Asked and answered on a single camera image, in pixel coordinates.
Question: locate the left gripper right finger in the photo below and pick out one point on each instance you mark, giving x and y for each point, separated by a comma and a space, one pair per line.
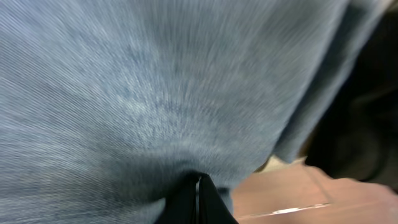
212, 209

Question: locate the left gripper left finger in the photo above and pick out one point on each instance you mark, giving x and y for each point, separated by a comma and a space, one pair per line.
180, 206

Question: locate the blue denim jeans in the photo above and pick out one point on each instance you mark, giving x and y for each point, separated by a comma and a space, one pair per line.
107, 105

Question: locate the black knit garment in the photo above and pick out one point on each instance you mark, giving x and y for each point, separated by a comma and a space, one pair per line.
357, 136

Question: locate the cream cloth garment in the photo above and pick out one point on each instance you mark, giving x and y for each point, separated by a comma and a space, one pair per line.
274, 163

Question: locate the clear plastic storage bin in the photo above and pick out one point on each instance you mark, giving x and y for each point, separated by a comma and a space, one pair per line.
304, 195

